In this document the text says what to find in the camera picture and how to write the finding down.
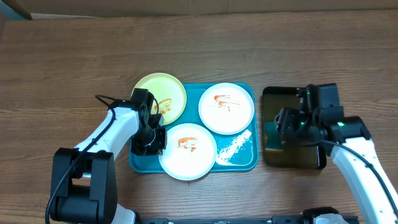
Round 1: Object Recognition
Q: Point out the white plate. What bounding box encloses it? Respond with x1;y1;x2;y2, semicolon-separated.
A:
159;123;217;181
198;83;254;135

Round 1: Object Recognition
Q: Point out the teal plastic tray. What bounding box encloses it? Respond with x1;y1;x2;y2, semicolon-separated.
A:
129;83;259;173

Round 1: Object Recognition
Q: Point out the black water tray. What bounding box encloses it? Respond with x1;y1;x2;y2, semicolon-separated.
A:
262;86;327;169

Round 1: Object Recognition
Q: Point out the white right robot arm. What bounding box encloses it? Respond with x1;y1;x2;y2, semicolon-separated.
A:
274;83;397;223

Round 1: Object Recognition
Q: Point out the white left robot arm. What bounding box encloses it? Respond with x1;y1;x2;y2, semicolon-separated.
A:
45;88;167;223

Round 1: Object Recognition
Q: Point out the green orange sponge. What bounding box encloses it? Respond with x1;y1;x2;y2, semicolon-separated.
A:
264;122;284;150

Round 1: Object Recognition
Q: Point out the yellow plate with sauce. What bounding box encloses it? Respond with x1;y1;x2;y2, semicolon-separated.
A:
134;73;187;125

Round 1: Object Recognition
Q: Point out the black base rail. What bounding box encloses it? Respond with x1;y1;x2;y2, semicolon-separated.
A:
133;207;360;224

